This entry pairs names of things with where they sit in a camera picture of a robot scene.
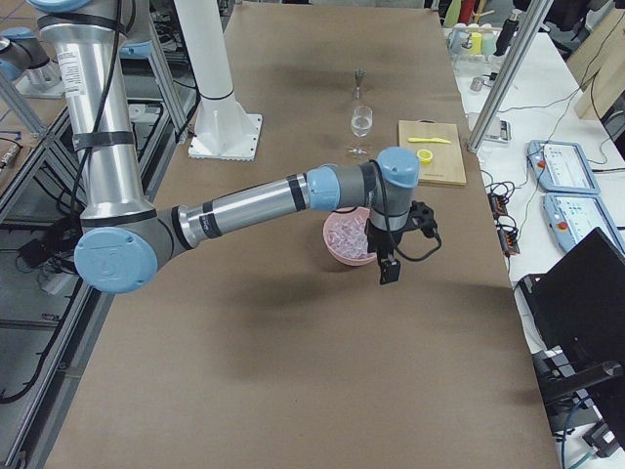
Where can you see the clear wine glass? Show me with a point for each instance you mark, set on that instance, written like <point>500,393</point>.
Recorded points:
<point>361,125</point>

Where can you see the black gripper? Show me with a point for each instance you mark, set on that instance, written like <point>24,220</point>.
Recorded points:
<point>382,239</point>

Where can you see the small steel jigger cup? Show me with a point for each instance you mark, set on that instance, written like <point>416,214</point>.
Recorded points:
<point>359,75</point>

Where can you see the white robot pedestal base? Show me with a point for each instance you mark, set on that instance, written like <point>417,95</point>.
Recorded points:
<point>222,128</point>

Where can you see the yellow lemon half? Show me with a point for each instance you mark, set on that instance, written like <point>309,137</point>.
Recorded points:
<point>426,156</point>

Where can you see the pink bowl of ice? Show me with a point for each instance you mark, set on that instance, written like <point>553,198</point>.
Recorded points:
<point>345,237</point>

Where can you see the far blue teach pendant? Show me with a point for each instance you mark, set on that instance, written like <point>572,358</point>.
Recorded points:
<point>561,167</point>

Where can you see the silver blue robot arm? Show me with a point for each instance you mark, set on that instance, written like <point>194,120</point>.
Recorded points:
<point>125,239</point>
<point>21,52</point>

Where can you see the aluminium frame post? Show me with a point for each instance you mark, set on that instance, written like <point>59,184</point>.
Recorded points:
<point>536,13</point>

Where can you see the near blue teach pendant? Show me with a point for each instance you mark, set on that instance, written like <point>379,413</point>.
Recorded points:
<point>572,216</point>

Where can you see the small steel weight cup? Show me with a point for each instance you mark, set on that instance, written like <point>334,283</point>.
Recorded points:
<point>477,84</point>

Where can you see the blue teach pendant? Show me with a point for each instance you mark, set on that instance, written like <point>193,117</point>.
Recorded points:
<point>572,216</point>
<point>561,167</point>

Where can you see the yellow plastic knife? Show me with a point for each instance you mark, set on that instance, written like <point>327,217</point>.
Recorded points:
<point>433,140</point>

